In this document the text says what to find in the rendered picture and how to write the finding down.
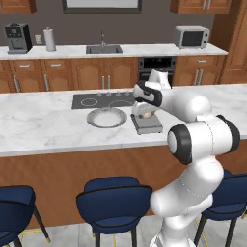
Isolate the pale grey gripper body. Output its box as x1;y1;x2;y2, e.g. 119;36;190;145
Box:
131;101;159;121

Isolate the grey digital scale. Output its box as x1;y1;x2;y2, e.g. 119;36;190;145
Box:
129;113;164;136

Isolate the grey round plate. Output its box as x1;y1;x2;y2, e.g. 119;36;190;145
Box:
86;107;128;129

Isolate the wooden island counter base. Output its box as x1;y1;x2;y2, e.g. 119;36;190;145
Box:
0;138;247;230

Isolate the black hob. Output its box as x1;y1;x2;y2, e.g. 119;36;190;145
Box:
70;91;138;111

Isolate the black oven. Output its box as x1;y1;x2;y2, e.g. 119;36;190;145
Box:
137;56;178;87

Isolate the short wooden base cupboard run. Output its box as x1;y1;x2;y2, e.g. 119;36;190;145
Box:
173;54;227;87

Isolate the grey sink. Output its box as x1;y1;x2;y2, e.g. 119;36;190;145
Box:
85;43;124;55

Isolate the long wooden base cupboard run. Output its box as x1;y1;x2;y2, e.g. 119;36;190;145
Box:
0;57;140;95

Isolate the grey tap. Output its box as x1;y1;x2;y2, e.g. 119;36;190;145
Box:
99;30;107;49

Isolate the grey microwave oven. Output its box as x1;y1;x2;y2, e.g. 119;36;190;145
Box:
174;25;211;50

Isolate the blue stool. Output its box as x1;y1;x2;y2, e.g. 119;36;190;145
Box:
0;184;52;247
192;169;247;247
75;176;154;247

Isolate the dark framed window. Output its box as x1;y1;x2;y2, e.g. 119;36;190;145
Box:
61;0;143;15

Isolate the white paper towel roll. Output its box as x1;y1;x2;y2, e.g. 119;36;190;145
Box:
42;26;58;53

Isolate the tall wooden cupboard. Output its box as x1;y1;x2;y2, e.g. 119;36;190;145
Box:
209;0;247;85

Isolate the black and grey coffee machine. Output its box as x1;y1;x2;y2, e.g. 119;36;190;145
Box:
3;22;34;55

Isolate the wooden wall cupboard with handles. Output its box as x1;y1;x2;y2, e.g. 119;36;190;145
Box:
170;0;233;15

